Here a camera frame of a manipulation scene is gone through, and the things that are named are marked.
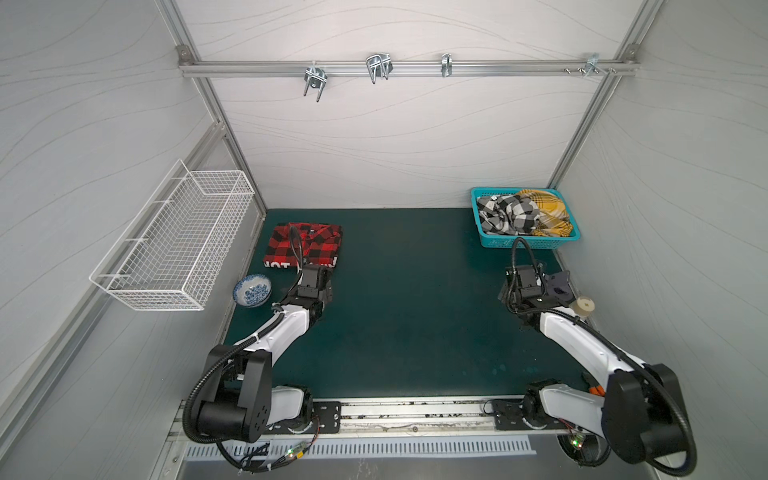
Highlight red black plaid shirt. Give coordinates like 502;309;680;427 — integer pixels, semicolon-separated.
262;223;343;269

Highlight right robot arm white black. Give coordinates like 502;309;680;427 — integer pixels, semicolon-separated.
499;237;698;478

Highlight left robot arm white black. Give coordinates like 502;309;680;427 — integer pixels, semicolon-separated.
182;225;332;474

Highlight black white plaid shirt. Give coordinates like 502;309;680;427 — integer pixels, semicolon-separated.
475;194;540;236

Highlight blue white ceramic bowl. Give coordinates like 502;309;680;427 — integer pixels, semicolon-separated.
232;274;272;308

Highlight teal plastic basket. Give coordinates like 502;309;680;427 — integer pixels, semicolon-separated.
470;187;581;250

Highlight yellow plaid shirt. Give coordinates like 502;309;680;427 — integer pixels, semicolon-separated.
517;189;574;238

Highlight metal U-bolt clamp middle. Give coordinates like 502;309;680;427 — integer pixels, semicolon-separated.
365;53;393;84

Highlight metal u-bolt clamp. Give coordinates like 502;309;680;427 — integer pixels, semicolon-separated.
303;66;328;102
365;53;393;84

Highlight metal U-bolt clamp left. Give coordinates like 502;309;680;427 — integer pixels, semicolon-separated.
303;66;328;102

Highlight dark grey plastic part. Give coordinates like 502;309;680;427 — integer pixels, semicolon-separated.
545;270;576;305

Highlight white tape roll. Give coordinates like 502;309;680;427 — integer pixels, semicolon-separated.
570;296;596;319

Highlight orange black pliers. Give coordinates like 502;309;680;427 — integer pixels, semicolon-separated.
582;372;606;397

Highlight white wire basket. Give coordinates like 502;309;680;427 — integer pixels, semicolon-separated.
89;159;254;312

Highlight aluminium crossbar rail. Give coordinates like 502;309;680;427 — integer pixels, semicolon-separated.
179;58;640;78

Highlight metal bracket right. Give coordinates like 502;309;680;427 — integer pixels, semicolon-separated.
563;53;617;78

